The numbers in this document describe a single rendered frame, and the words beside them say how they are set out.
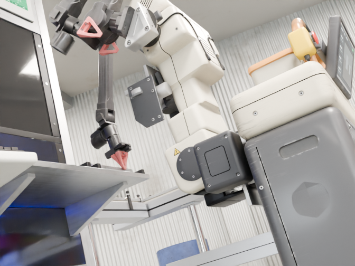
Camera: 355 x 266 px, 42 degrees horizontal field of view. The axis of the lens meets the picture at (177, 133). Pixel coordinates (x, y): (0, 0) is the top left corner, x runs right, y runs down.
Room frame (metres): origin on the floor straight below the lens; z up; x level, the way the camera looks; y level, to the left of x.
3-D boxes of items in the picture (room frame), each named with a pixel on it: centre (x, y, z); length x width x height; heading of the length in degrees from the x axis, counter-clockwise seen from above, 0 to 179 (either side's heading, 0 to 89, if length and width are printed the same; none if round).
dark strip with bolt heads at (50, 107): (2.03, 0.56, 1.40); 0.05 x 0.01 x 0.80; 153
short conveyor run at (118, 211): (2.49, 0.52, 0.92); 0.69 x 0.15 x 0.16; 153
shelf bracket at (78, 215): (1.93, 0.42, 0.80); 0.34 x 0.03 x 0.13; 63
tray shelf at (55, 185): (1.71, 0.54, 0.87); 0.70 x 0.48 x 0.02; 153
